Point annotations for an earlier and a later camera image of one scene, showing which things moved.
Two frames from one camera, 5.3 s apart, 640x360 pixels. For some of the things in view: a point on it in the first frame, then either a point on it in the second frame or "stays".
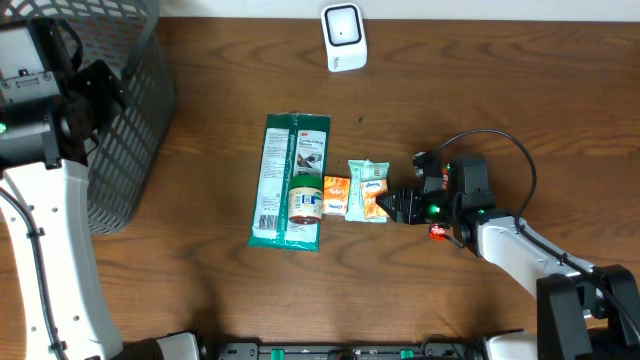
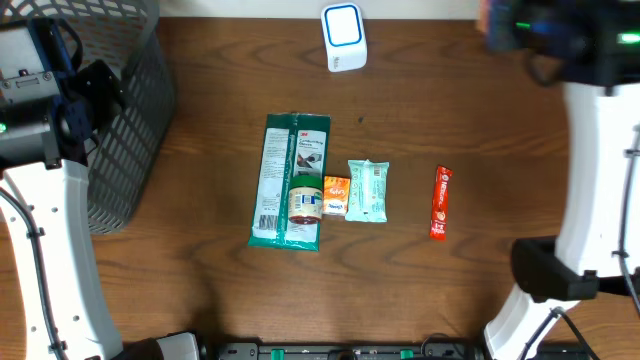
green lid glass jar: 305,199 stays
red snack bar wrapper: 437,232 stays
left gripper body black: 90,105 stays
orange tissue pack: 370,189 to 483,15
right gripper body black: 439,206 to 549,31
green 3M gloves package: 292,144 stays
